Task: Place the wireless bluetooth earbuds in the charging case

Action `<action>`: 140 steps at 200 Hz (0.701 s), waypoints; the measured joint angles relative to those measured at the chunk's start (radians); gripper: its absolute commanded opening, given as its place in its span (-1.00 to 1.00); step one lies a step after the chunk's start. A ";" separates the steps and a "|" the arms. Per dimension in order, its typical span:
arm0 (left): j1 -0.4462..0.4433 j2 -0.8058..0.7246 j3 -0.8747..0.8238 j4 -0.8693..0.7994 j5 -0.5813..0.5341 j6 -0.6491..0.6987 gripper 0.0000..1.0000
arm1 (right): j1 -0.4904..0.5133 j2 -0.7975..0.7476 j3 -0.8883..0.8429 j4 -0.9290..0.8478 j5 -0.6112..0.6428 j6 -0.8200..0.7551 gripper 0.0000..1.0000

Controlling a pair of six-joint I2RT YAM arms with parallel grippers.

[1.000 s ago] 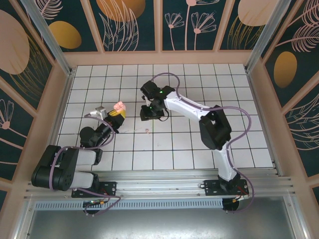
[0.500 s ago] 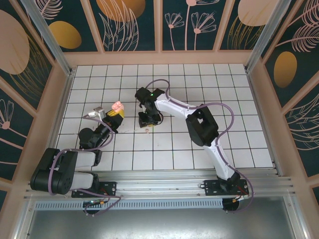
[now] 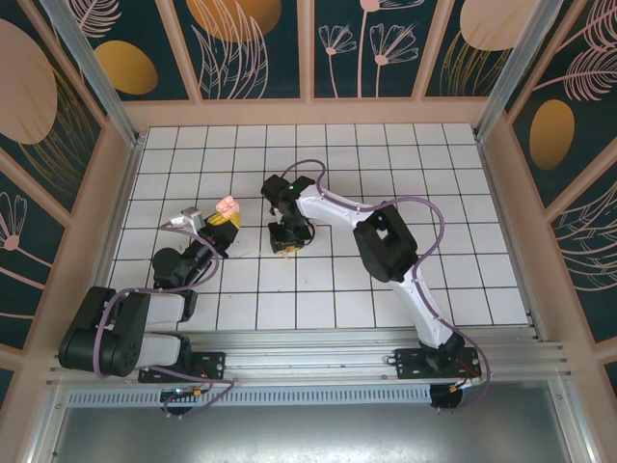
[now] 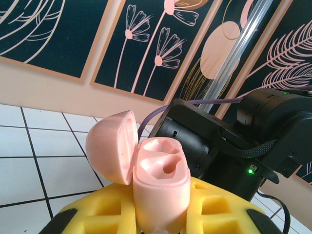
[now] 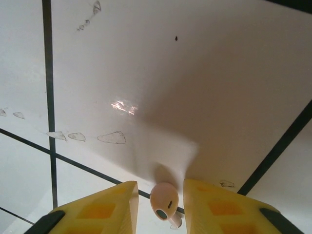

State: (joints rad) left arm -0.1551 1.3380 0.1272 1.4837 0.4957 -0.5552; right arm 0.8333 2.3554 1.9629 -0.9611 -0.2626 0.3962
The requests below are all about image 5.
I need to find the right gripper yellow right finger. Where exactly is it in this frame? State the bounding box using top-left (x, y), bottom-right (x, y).
top-left (183, 178), bottom-right (291, 234)

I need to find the white earbud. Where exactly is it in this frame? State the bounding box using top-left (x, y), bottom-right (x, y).
top-left (150, 183), bottom-right (183, 229)

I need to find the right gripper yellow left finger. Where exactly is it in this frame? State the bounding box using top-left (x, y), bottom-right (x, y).
top-left (30, 180), bottom-right (139, 234)

